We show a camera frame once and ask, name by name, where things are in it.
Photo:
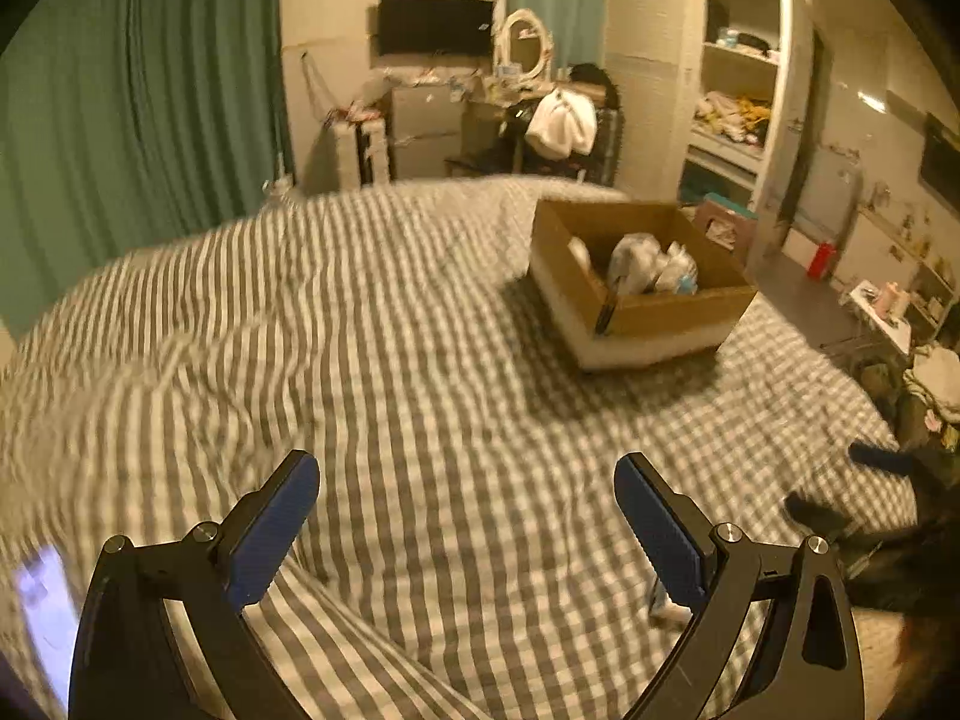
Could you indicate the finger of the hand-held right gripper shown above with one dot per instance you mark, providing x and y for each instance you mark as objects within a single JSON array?
[
  {"x": 814, "y": 514},
  {"x": 877, "y": 456}
]

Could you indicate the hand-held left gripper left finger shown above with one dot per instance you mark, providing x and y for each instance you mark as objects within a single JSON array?
[{"x": 274, "y": 532}]

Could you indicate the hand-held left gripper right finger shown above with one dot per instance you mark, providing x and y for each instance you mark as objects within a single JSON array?
[{"x": 664, "y": 532}]

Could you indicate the brown cardboard box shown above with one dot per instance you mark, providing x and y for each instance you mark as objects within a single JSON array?
[{"x": 660, "y": 315}]

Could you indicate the white blue plastic bag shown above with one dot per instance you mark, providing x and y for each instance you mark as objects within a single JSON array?
[{"x": 681, "y": 274}]

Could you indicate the clear plastic bag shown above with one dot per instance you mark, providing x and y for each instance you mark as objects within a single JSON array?
[{"x": 634, "y": 262}]

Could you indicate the white cloth pile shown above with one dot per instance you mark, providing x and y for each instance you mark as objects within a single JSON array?
[{"x": 936, "y": 379}]

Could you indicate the small white table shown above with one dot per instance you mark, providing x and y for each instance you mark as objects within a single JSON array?
[{"x": 881, "y": 326}]

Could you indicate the pink bottle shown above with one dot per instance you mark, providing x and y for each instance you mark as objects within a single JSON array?
[{"x": 892, "y": 300}]

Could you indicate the red bottle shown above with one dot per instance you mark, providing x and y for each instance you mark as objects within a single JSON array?
[{"x": 823, "y": 261}]

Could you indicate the smartphone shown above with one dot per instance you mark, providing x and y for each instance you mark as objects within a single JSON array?
[{"x": 45, "y": 600}]

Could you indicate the pile of clothes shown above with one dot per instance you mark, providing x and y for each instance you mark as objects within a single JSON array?
[{"x": 731, "y": 116}]

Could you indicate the dark suitcase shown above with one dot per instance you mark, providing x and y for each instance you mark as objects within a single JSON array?
[{"x": 611, "y": 146}]

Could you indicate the white garment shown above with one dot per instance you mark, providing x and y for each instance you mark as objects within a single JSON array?
[{"x": 559, "y": 124}]

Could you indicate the green curtain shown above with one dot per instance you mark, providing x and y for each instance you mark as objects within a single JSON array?
[{"x": 135, "y": 127}]

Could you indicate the grey small fridge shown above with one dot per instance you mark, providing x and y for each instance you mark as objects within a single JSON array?
[{"x": 424, "y": 127}]

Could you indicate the white wardrobe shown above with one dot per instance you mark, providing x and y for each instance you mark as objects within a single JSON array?
[{"x": 645, "y": 90}]

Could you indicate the chair with white bag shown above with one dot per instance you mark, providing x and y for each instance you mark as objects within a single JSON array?
[{"x": 480, "y": 120}]

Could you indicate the black bag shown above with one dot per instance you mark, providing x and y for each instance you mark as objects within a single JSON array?
[{"x": 592, "y": 76}]

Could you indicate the white oval mirror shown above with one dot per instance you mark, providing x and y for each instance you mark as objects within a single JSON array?
[{"x": 523, "y": 45}]

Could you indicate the black wall television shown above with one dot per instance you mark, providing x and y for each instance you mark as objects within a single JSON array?
[{"x": 435, "y": 24}]

